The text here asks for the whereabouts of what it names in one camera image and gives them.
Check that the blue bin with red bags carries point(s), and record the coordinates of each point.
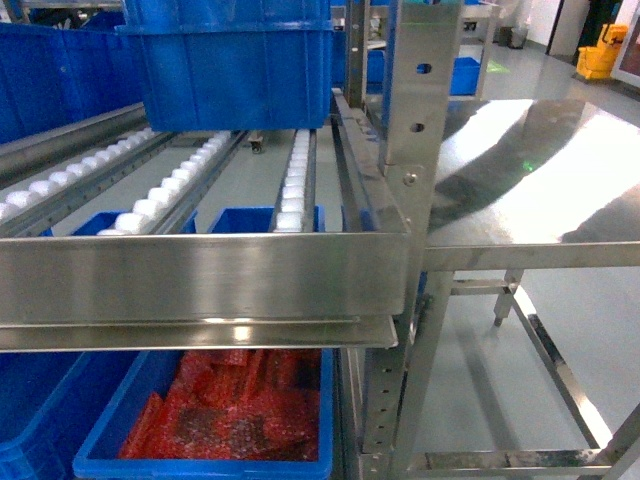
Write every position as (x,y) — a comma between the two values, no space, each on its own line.
(291,390)

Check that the steel shelf rack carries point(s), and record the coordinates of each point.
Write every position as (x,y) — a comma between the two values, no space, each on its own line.
(356,288)

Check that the blue bin on upper rollers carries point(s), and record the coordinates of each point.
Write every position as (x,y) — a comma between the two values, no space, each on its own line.
(232,65)

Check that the large empty blue bin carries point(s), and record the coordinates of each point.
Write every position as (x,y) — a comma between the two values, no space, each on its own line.
(49,403)

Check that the small steel side table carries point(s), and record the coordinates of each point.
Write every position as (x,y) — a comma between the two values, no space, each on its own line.
(528,185)

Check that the red bubble wrap bag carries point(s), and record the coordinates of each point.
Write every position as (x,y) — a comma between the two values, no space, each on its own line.
(202,433)

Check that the yellow mop bucket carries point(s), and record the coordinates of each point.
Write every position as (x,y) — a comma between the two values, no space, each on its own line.
(597,62)

